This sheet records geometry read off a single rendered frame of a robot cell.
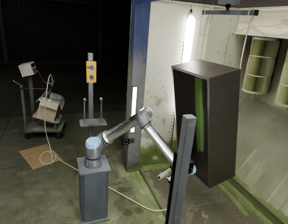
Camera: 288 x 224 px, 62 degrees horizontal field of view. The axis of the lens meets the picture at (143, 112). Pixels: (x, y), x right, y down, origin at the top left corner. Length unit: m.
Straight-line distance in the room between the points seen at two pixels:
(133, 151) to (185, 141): 2.31
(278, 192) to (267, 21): 1.95
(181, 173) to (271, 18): 2.41
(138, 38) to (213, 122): 1.34
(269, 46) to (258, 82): 0.46
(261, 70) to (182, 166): 2.42
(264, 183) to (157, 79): 1.81
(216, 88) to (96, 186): 1.49
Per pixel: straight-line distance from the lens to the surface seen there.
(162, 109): 3.28
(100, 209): 2.75
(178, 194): 1.29
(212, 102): 2.19
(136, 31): 2.94
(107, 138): 2.49
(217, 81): 2.15
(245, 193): 3.43
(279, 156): 3.35
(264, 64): 3.42
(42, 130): 4.51
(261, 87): 3.48
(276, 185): 3.26
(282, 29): 3.11
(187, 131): 1.11
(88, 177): 2.47
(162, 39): 3.06
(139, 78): 3.02
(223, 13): 2.50
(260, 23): 3.34
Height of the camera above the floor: 2.02
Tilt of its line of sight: 20 degrees down
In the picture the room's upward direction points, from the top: 4 degrees clockwise
